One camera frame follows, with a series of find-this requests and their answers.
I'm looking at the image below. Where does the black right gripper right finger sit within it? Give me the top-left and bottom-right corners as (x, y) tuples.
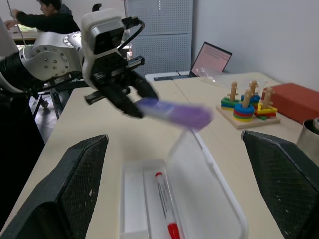
(241, 130), (319, 239)

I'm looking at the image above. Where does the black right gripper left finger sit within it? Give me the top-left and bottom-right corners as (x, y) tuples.
(0, 134), (109, 239)

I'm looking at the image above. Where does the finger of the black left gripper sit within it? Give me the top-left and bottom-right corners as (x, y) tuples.
(109, 91), (145, 119)
(129, 71), (160, 101)

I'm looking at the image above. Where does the purple marker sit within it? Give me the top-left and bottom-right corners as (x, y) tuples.
(137, 97), (214, 129)

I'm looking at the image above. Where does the clear plastic pencil case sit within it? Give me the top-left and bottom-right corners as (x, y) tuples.
(119, 129), (249, 239)

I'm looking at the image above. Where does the red marker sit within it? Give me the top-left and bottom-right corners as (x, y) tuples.
(155, 171), (182, 239)

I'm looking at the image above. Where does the metal cup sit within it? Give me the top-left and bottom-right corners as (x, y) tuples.
(296, 117), (319, 160)

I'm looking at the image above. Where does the grey perforated panel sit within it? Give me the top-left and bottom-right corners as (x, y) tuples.
(124, 0), (194, 76)

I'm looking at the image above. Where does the black metal stand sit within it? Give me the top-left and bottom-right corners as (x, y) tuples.
(24, 74), (88, 120)

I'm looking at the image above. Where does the person in dark hoodie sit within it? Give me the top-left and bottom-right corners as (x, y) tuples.
(4, 0), (81, 34)

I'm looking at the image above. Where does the open laptop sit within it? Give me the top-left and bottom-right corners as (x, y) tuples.
(153, 41), (233, 82)

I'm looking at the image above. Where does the clear plastic bag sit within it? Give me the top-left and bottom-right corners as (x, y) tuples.
(196, 67), (233, 83)

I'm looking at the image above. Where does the red box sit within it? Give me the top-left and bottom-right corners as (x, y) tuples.
(261, 83), (319, 125)

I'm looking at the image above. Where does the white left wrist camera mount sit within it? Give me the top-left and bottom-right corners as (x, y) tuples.
(80, 7), (126, 91)

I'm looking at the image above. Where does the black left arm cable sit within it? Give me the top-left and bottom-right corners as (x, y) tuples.
(117, 16), (146, 54)

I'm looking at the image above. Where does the wooden ring stacking toy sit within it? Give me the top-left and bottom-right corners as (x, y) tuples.
(215, 80), (281, 130)

